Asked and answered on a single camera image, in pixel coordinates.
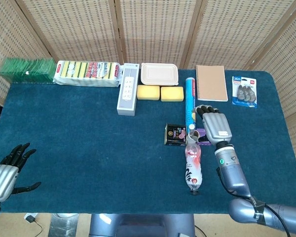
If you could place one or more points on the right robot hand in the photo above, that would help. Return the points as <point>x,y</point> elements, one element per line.
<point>217,127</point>

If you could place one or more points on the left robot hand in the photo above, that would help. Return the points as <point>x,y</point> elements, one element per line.
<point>1,179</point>

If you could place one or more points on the clear test tube white cap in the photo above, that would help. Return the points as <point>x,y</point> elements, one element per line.
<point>192,127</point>

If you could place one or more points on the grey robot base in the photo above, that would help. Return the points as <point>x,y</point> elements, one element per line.
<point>143,224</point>

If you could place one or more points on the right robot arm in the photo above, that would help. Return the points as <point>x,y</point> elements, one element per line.
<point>232,172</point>

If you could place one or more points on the white cardboard tube holder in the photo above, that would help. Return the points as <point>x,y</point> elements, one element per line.
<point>190,141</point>

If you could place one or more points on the small purple box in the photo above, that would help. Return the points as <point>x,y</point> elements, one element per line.
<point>203,142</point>

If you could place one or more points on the blue cling film roll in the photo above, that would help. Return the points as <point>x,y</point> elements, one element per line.
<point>190,98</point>

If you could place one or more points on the black tin can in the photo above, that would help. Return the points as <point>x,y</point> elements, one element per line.
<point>173,134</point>

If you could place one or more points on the correction tape blister pack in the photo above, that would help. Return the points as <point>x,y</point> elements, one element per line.
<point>245,92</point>

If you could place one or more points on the brown spiral notebook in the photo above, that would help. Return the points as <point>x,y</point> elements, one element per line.
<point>212,82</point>

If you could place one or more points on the plastic drink bottle pink label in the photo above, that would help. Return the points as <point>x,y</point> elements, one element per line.
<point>193,168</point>

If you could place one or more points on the yellow sponge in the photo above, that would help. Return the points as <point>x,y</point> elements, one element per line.
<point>172,93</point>
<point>148,92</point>

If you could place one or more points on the silver metal table leg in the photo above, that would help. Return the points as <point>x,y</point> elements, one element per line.
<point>64,225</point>

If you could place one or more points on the beige lidded food container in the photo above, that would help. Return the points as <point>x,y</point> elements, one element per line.
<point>159,74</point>

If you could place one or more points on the blue table mat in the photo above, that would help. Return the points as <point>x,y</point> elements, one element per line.
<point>88,148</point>

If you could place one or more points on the white power strip box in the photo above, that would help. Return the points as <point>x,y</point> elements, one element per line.
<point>127,98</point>

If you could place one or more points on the green scouring pad pack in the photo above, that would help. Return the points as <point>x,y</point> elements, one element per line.
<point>27,70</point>

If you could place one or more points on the woven folding screen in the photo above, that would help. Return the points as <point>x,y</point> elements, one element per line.
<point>158,29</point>

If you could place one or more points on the packaged yellow sponge multipack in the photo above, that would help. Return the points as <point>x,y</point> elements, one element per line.
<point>88,74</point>

